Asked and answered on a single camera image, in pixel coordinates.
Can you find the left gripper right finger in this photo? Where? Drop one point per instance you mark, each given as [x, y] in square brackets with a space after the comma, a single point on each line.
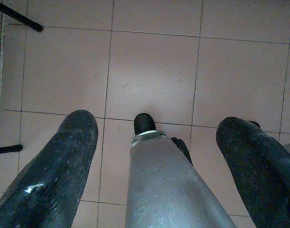
[263, 180]

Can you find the black stand leg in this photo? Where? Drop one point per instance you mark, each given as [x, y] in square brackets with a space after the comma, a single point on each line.
[21, 17]
[7, 149]

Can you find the silver robot leg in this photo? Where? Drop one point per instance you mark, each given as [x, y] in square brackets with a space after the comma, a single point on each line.
[163, 190]

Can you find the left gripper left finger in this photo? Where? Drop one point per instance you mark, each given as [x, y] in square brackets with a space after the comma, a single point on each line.
[47, 180]

